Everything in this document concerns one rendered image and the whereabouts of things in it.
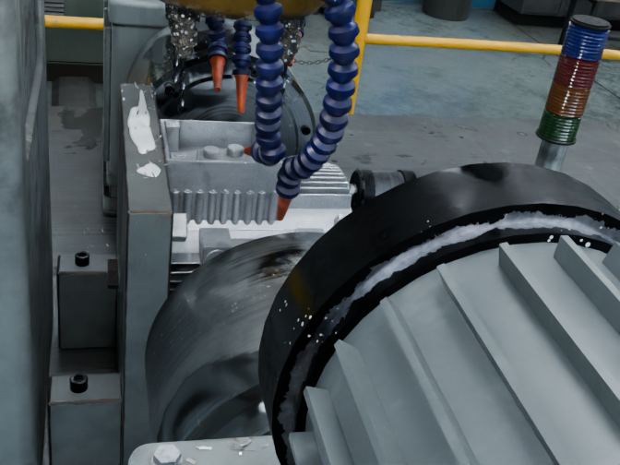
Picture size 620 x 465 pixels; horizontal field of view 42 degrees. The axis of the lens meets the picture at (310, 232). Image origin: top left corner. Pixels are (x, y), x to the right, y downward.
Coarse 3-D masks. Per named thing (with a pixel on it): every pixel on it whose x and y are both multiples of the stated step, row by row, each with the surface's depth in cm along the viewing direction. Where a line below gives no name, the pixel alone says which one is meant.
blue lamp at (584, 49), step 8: (568, 32) 121; (576, 32) 120; (584, 32) 119; (592, 32) 118; (600, 32) 118; (608, 32) 120; (568, 40) 121; (576, 40) 120; (584, 40) 119; (592, 40) 119; (600, 40) 119; (568, 48) 121; (576, 48) 120; (584, 48) 120; (592, 48) 120; (600, 48) 120; (576, 56) 121; (584, 56) 120; (592, 56) 120; (600, 56) 121
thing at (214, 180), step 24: (168, 120) 87; (192, 120) 88; (168, 144) 87; (192, 144) 89; (216, 144) 90; (240, 144) 90; (168, 168) 79; (192, 168) 80; (216, 168) 80; (240, 168) 81; (264, 168) 82; (192, 192) 81; (216, 192) 82; (240, 192) 82; (264, 192) 83; (192, 216) 83; (216, 216) 83; (240, 216) 84; (264, 216) 85
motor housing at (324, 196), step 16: (320, 176) 88; (336, 176) 90; (304, 192) 87; (320, 192) 87; (336, 192) 87; (304, 208) 86; (320, 208) 87; (336, 208) 87; (192, 224) 83; (208, 224) 83; (224, 224) 84; (240, 224) 84; (256, 224) 84; (288, 224) 85; (304, 224) 86; (320, 224) 86; (192, 240) 82; (240, 240) 83; (176, 256) 81; (192, 256) 82; (176, 272) 81
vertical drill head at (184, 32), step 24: (168, 0) 71; (192, 0) 69; (216, 0) 68; (240, 0) 68; (288, 0) 70; (312, 0) 72; (192, 24) 73; (288, 24) 75; (192, 48) 75; (288, 48) 76
